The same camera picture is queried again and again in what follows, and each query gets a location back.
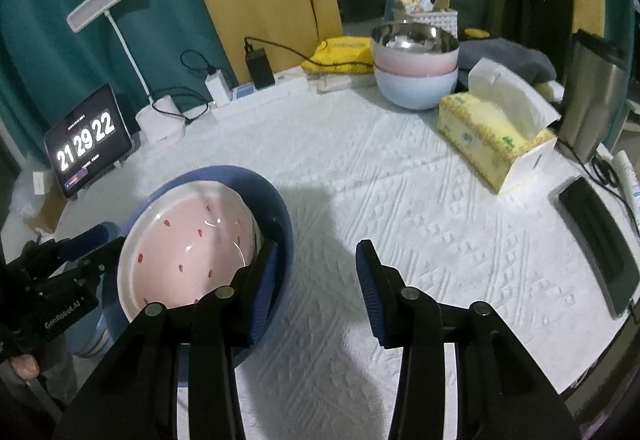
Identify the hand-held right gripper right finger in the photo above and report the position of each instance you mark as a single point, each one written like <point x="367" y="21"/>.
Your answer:
<point x="372" y="290"/>

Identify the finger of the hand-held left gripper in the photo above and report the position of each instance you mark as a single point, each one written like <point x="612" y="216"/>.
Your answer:
<point x="85" y="237"/>

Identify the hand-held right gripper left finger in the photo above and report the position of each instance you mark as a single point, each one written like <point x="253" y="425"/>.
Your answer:
<point x="265" y="290"/>

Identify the blue plate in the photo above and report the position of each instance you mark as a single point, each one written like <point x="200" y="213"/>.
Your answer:
<point x="95" y="335"/>

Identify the large blue bowl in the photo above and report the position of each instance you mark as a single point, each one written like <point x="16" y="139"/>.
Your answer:
<point x="280" y="220"/>

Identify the pink speckled bowl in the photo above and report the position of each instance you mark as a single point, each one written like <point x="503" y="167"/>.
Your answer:
<point x="190" y="245"/>

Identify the person's left hand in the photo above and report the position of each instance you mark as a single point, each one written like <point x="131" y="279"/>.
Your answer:
<point x="22" y="366"/>

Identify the cardboard box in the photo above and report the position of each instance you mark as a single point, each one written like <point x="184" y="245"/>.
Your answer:
<point x="47" y="212"/>

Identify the small white box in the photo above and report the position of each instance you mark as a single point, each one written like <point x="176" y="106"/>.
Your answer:
<point x="40" y="182"/>

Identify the white tablecloth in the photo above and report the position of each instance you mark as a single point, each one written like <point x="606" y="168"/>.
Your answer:
<point x="425" y="230"/>

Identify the tablet with clock display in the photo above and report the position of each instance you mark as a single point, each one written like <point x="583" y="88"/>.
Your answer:
<point x="87" y="139"/>

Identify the yellow tissue box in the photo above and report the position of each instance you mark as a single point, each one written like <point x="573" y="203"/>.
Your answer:
<point x="480" y="129"/>

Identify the white charger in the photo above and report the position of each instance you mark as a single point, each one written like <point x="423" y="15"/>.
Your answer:
<point x="217" y="87"/>

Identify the light blue bowl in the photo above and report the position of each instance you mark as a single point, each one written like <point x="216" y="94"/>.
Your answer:
<point x="415" y="92"/>

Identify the white power strip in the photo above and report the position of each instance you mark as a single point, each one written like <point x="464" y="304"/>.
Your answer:
<point x="280" y="87"/>

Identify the black charger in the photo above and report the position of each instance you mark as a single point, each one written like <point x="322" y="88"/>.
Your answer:
<point x="260" y="67"/>

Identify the pink steel-lined bowl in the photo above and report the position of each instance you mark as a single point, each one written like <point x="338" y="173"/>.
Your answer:
<point x="415" y="62"/>

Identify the black smartphone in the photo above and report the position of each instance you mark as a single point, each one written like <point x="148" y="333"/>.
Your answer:
<point x="600" y="240"/>

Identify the white desk lamp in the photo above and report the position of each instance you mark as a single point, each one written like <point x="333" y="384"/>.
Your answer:
<point x="102" y="2"/>

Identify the yellow plastic bag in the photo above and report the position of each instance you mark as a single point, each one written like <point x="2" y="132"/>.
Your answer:
<point x="340" y="52"/>

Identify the grey cloth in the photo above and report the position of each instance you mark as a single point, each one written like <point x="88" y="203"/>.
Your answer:
<point x="510" y="54"/>

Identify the small yellow object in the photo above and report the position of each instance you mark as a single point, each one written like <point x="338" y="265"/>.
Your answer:
<point x="475" y="33"/>

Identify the white perforated basket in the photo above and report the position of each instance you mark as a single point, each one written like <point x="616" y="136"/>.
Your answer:
<point x="445" y="22"/>

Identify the white tube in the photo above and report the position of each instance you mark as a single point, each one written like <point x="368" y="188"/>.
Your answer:
<point x="627" y="174"/>

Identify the steel thermos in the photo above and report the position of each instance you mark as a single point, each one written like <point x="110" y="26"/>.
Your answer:
<point x="590" y="94"/>

